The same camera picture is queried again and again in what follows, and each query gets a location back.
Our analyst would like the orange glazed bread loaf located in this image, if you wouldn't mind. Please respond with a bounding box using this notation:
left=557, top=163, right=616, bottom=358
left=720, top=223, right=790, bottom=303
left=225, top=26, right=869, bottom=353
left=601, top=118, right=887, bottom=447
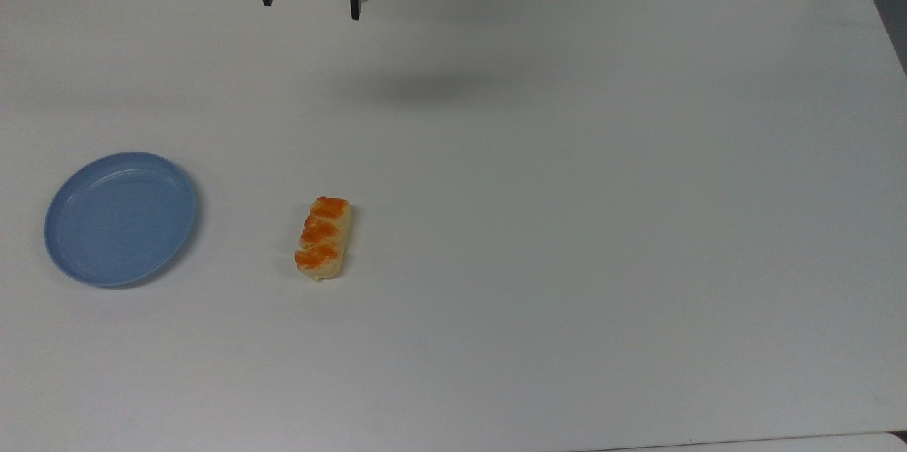
left=294, top=196, right=353, bottom=282

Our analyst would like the blue round plate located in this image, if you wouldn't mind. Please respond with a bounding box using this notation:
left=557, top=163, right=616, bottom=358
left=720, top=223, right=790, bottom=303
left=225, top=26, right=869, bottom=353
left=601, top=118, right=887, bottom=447
left=44, top=151, right=199, bottom=290

